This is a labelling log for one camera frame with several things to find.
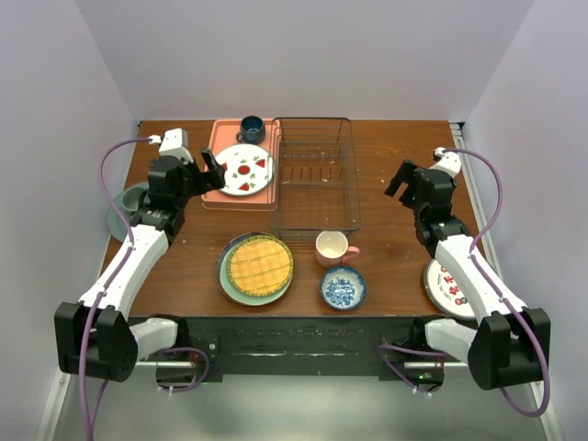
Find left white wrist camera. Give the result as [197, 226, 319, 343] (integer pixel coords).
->
[148, 128, 194, 163]

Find dark blue mug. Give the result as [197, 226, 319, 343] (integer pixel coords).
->
[236, 116, 266, 145]

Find aluminium frame rail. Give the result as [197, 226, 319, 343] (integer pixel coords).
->
[449, 122, 565, 440]

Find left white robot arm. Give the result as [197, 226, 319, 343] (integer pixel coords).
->
[54, 149, 225, 382]

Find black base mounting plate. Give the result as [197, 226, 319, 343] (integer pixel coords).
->
[137, 315, 463, 387]

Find pink ceramic mug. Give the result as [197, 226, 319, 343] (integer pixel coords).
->
[315, 231, 360, 268]

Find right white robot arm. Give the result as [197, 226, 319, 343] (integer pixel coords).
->
[385, 160, 550, 390]

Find white watermelon pattern plate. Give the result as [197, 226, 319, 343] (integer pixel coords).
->
[215, 143, 275, 198]

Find grey green saucer plate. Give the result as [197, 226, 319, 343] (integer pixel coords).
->
[107, 181, 153, 243]

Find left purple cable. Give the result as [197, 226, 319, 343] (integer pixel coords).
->
[76, 136, 153, 441]

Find pink plastic tray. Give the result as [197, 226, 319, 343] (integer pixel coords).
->
[201, 119, 279, 211]

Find yellow woven bamboo plate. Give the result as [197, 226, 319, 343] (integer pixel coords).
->
[227, 235, 294, 297]

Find grey metal mug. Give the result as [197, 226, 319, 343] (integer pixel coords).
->
[120, 186, 146, 216]

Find white plate red characters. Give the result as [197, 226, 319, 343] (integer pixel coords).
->
[424, 259, 475, 321]

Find black wire dish rack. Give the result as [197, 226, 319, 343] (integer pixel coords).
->
[269, 117, 361, 242]

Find light green flower plate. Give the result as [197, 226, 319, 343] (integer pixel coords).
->
[219, 232, 293, 307]

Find dark teal plate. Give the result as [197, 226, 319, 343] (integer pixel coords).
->
[217, 232, 259, 286]

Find blue white porcelain bowl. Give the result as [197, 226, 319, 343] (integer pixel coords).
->
[319, 266, 367, 311]

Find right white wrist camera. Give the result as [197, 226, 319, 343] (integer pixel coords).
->
[430, 147, 462, 178]

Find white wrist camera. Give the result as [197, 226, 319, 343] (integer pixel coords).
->
[430, 147, 462, 178]
[148, 128, 194, 163]

